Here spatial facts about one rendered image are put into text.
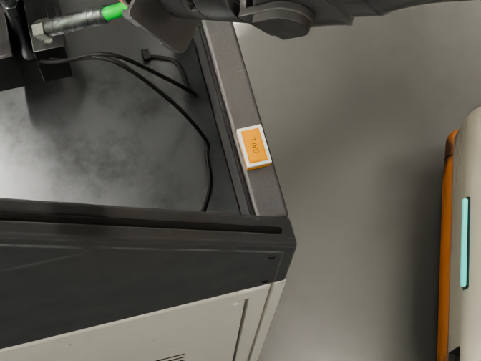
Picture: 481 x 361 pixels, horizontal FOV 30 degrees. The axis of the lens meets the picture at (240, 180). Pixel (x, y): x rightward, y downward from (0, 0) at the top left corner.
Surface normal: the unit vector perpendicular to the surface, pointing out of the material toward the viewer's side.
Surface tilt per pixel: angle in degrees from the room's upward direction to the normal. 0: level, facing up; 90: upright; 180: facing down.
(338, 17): 99
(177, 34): 45
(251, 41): 0
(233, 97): 0
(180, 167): 0
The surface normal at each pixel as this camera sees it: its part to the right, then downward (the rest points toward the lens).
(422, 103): 0.04, -0.35
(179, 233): 0.69, -0.41
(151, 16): 0.58, 0.18
